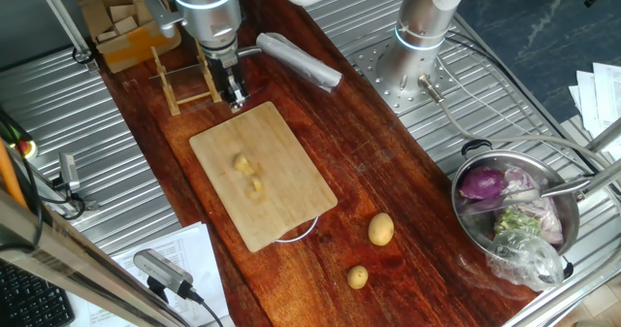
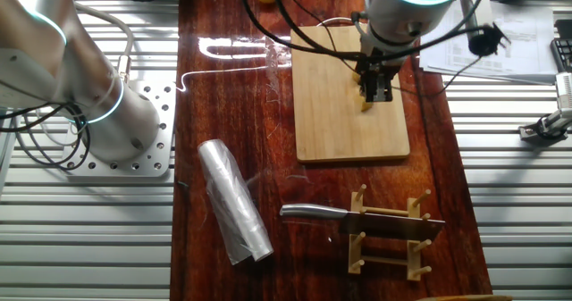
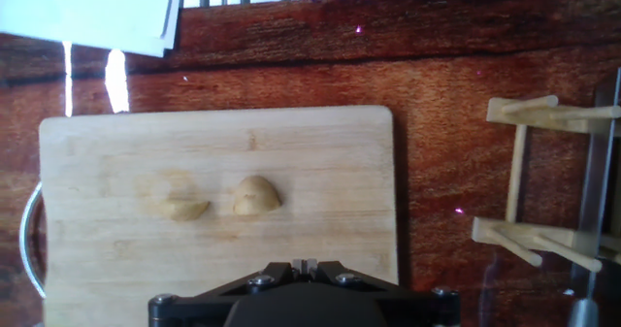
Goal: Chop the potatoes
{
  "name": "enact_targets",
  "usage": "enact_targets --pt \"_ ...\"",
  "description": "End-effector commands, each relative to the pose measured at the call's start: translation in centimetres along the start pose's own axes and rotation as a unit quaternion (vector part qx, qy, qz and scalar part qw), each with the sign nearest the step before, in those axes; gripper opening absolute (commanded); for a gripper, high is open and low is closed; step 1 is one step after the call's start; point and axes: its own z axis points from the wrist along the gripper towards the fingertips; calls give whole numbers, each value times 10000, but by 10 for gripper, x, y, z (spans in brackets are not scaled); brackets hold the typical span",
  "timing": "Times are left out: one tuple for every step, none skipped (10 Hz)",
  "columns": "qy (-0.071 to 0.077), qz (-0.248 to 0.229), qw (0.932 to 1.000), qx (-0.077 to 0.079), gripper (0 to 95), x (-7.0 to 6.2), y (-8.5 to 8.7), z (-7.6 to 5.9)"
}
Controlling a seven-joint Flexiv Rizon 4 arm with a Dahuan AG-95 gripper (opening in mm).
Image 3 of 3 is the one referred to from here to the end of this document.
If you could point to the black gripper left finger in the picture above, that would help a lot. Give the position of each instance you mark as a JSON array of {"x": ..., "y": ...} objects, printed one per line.
[{"x": 279, "y": 272}]

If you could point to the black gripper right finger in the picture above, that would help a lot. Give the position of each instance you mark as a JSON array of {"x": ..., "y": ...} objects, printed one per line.
[{"x": 335, "y": 273}]

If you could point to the steel kitchen cleaver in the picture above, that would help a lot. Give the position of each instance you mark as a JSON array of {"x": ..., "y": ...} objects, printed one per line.
[{"x": 596, "y": 181}]

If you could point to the thick peeled potato chunk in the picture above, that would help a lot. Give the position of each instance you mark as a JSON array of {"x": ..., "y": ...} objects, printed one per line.
[{"x": 256, "y": 196}]

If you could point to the thin peeled potato slice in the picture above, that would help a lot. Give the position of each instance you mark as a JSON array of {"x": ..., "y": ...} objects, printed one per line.
[{"x": 184, "y": 209}]

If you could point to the wooden cutting board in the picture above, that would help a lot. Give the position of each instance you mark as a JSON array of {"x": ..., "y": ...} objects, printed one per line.
[{"x": 315, "y": 152}]

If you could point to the wooden peg knife rack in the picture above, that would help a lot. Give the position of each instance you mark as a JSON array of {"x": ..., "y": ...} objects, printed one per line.
[{"x": 514, "y": 172}]

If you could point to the printed white paper stack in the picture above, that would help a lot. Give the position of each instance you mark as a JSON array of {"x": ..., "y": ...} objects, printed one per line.
[{"x": 87, "y": 11}]

